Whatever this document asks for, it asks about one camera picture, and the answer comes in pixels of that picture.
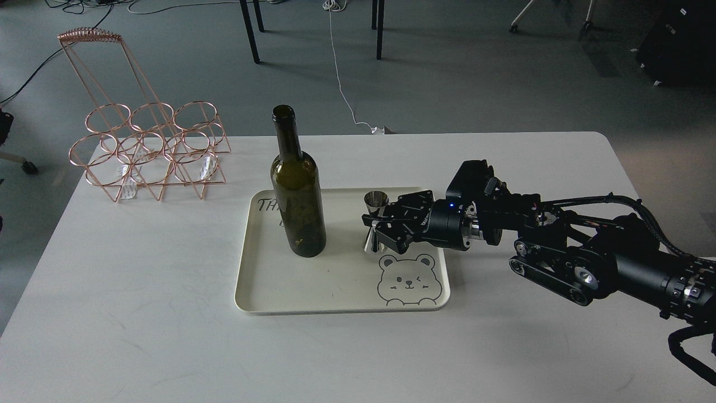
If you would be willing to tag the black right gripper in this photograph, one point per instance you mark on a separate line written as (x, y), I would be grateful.
(448, 224)

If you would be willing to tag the steel double jigger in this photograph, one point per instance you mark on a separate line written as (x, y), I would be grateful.
(375, 202)

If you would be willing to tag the dark green wine bottle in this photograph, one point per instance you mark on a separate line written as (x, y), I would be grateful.
(295, 180)

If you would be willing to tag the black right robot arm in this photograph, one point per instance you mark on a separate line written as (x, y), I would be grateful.
(579, 248)

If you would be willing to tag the cream bear serving tray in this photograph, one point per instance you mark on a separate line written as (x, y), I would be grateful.
(343, 278)

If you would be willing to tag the black table leg right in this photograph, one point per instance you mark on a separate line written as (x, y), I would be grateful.
(377, 24)

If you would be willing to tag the black table leg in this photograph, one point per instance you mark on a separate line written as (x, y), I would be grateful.
(377, 24)
(250, 27)

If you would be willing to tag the white chair base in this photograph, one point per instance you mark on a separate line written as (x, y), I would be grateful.
(561, 10)

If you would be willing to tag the black table leg left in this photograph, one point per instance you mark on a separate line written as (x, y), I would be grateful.
(250, 27)

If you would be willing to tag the office chair caster left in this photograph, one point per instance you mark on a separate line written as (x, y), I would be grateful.
(27, 166)

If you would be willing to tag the rose gold wire bottle rack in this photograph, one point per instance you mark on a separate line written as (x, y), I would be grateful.
(152, 146)

